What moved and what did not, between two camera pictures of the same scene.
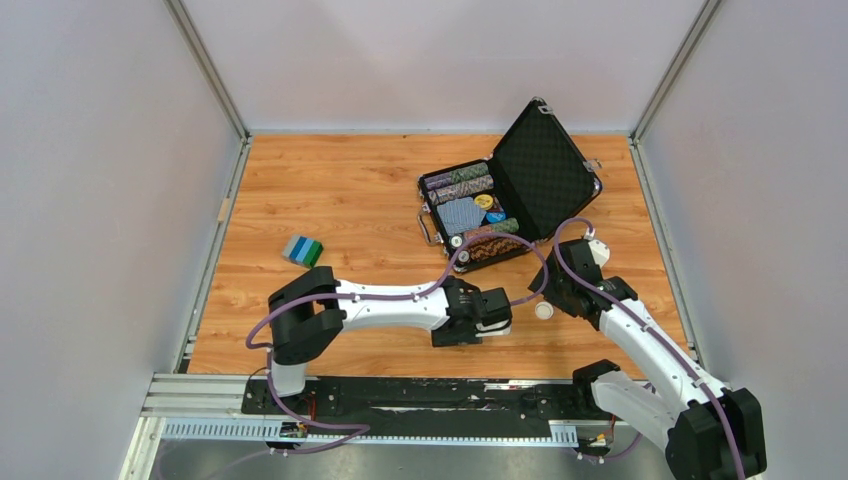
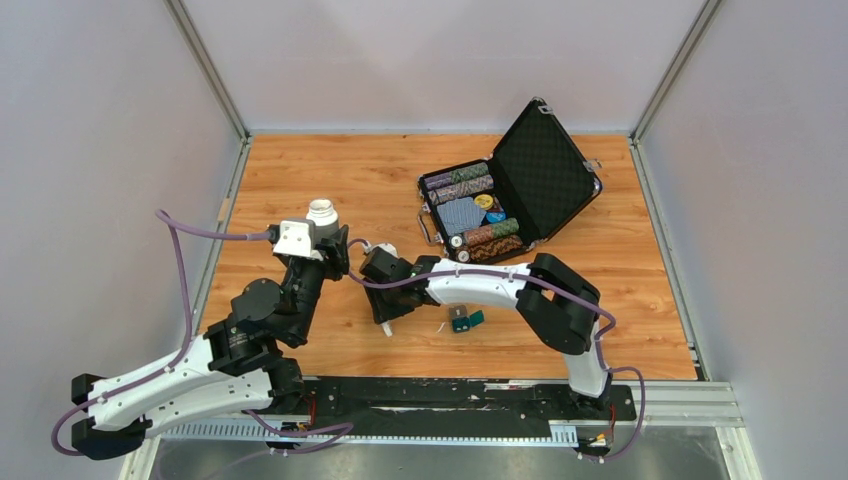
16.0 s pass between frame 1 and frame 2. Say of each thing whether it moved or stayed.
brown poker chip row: stayed
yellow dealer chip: stayed
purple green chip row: stayed
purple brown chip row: stayed
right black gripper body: moved
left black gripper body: moved
